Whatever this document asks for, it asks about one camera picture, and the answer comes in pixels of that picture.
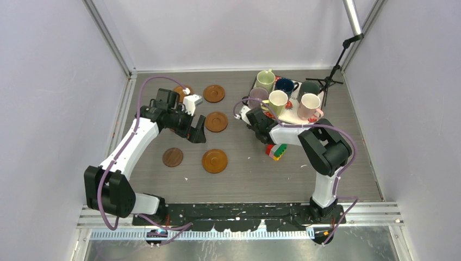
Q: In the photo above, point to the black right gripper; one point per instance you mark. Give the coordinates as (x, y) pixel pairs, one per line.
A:
(250, 126)

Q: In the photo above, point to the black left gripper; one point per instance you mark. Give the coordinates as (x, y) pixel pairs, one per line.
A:
(193, 135)

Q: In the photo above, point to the cream mug yellow handle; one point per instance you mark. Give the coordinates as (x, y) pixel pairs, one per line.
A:
(277, 101)

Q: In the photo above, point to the multicolour toy brick block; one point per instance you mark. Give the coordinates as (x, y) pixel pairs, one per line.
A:
(276, 151)

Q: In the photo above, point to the cream tray with black rim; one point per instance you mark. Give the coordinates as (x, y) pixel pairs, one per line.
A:
(289, 114)

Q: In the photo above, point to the dark brown wooden coaster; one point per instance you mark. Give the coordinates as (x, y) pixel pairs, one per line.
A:
(172, 157)

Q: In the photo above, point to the lilac mug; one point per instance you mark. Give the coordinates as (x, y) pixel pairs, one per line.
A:
(257, 93)

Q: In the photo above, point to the light green mug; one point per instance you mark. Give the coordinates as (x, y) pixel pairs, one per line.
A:
(265, 79)

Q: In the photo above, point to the pink mug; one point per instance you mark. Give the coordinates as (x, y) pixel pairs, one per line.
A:
(309, 108)

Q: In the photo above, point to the dark green mug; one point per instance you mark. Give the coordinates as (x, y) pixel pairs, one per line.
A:
(308, 87)

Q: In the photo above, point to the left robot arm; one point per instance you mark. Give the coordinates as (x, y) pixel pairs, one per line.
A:
(107, 185)

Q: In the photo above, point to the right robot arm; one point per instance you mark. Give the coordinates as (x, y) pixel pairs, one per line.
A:
(327, 151)

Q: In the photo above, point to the dark blue mug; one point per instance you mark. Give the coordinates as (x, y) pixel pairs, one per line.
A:
(286, 85)

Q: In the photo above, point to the silver pole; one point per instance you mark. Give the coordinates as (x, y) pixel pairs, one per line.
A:
(353, 18)

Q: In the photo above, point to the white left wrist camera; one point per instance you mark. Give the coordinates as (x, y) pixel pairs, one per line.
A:
(191, 102)

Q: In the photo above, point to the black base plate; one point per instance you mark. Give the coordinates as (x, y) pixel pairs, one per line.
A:
(239, 217)

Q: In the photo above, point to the aluminium front rail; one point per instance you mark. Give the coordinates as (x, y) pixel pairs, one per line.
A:
(362, 214)

